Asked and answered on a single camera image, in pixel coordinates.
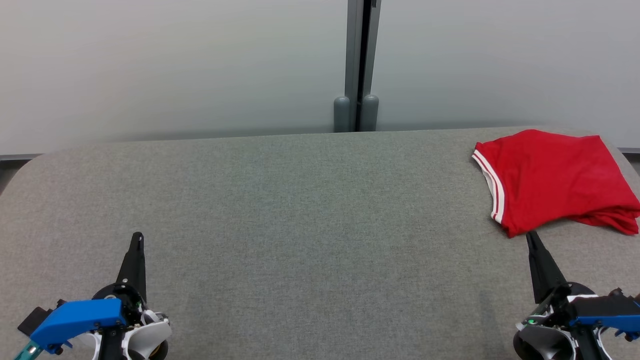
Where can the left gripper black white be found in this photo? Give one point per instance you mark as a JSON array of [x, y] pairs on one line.
[[150, 332]]

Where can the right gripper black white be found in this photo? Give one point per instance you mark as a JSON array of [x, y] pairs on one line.
[[545, 340]]

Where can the grey fabric padded surface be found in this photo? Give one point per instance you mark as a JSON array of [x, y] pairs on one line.
[[300, 225]]

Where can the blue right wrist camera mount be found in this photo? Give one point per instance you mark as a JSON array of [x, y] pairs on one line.
[[607, 312]]

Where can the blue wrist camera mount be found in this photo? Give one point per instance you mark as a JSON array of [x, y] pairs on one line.
[[75, 320], [607, 312]]

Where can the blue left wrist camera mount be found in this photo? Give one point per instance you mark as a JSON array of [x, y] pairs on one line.
[[75, 320]]

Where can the teal left wrist camera connector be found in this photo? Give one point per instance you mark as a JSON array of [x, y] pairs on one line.
[[27, 350]]

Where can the grey wall baseboard strip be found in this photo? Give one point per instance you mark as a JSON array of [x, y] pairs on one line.
[[20, 156], [630, 150]]

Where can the grey cylindrical post bumper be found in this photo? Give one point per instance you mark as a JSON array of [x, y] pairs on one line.
[[342, 115], [370, 114]]

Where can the grey metal partition frame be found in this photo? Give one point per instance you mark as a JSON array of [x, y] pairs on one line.
[[352, 50]]

